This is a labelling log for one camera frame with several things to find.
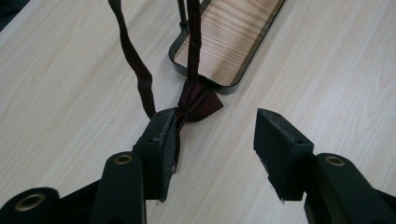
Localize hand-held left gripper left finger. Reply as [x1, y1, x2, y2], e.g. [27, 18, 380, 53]
[133, 107, 178, 203]

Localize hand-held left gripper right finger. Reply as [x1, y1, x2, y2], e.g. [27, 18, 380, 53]
[253, 107, 315, 202]

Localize dark maroon bow tie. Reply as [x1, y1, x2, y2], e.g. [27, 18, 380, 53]
[107, 0, 225, 174]

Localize black rack with wooden base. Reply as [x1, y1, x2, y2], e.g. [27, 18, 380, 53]
[168, 0, 287, 95]

